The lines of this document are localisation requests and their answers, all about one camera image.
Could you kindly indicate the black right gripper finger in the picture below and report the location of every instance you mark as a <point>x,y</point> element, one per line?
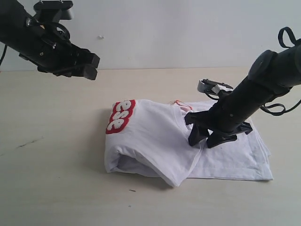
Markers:
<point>197,134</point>
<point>215,139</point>

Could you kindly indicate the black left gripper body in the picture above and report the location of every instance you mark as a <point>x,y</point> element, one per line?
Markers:
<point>47,45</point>

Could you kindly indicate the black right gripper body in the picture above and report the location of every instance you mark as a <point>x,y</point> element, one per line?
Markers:
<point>216,117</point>

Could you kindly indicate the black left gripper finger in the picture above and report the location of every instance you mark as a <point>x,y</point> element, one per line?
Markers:
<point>85,70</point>
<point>85,57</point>

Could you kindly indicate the white t-shirt red lettering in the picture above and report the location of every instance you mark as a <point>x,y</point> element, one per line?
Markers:
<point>151,139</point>

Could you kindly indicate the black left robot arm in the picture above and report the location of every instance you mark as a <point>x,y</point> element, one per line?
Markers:
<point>13,17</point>

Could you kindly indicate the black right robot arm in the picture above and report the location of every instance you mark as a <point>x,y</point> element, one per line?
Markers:
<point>272,75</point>

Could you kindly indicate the orange neck label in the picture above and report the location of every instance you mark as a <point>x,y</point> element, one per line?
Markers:
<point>182,105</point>

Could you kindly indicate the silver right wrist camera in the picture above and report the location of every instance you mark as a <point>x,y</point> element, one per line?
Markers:
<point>207,86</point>

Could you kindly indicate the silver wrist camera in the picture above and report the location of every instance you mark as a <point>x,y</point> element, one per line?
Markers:
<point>53,10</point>
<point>207,86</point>

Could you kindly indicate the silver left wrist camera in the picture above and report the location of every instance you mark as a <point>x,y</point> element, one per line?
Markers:
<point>53,10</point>

